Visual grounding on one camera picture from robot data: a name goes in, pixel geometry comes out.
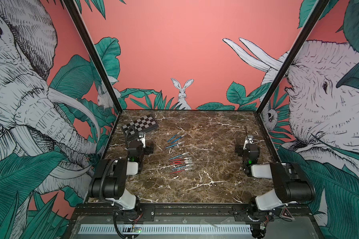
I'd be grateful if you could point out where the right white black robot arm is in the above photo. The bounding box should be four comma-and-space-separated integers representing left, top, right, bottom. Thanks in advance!
235, 142, 315, 213

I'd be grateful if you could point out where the left black frame post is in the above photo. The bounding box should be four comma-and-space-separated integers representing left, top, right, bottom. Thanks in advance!
63, 0, 123, 114

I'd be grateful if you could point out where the black front rail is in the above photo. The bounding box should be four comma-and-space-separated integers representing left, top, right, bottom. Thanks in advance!
74, 204, 312, 223

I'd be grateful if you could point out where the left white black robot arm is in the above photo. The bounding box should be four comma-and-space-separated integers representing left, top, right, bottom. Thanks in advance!
88, 140, 154, 214

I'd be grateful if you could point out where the black white checkerboard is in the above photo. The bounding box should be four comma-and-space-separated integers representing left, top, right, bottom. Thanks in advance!
122, 115, 159, 140

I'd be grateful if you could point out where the blue knife bottom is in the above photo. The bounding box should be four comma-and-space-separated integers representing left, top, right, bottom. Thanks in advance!
171, 165, 192, 172

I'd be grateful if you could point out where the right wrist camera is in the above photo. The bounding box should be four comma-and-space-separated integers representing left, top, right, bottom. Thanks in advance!
243, 135, 254, 149

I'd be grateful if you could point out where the right black frame post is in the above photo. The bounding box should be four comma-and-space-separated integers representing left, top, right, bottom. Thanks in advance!
256, 0, 329, 114

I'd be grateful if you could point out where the red warning triangle sticker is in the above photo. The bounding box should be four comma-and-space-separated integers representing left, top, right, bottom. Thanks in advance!
279, 206, 295, 221

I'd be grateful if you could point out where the white perforated cable duct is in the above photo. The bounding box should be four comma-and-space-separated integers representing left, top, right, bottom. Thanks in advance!
78, 224, 251, 235

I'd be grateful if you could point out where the left black camera cable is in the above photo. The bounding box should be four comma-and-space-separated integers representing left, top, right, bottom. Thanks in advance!
125, 125, 140, 150

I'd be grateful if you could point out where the blue knife far top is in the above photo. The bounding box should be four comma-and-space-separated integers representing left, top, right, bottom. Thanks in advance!
168, 131, 181, 143

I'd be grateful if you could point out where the black frame post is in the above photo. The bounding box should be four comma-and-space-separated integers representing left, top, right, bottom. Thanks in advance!
256, 0, 329, 114
63, 0, 123, 114

